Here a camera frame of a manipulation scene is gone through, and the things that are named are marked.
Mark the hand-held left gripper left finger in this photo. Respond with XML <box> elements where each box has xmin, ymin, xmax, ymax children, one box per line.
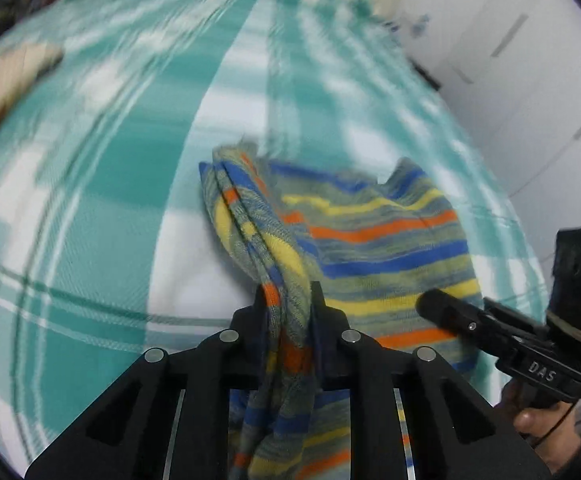
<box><xmin>24</xmin><ymin>284</ymin><xmax>272</xmax><ymax>480</ymax></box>

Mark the white wardrobe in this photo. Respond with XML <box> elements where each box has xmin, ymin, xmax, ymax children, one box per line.
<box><xmin>395</xmin><ymin>0</ymin><xmax>581</xmax><ymax>271</ymax></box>

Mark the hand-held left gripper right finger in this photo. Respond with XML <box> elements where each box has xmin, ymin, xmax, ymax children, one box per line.
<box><xmin>311</xmin><ymin>280</ymin><xmax>554</xmax><ymax>480</ymax></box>

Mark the striped beige pillow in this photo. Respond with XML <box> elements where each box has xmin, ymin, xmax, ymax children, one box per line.
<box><xmin>0</xmin><ymin>42</ymin><xmax>66</xmax><ymax>153</ymax></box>

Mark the striped knit sweater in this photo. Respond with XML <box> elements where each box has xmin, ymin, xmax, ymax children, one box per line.
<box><xmin>198</xmin><ymin>142</ymin><xmax>484</xmax><ymax>480</ymax></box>

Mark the person's right hand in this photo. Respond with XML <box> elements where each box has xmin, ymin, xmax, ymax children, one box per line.
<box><xmin>499</xmin><ymin>379</ymin><xmax>581</xmax><ymax>462</ymax></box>

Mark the green plaid bed blanket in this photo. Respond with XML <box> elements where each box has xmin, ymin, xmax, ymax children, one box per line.
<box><xmin>0</xmin><ymin>0</ymin><xmax>546</xmax><ymax>466</ymax></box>

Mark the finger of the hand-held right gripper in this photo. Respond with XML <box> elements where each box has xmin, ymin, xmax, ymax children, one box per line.
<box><xmin>415</xmin><ymin>288</ymin><xmax>524</xmax><ymax>357</ymax></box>
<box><xmin>483</xmin><ymin>297</ymin><xmax>551</xmax><ymax>342</ymax></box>

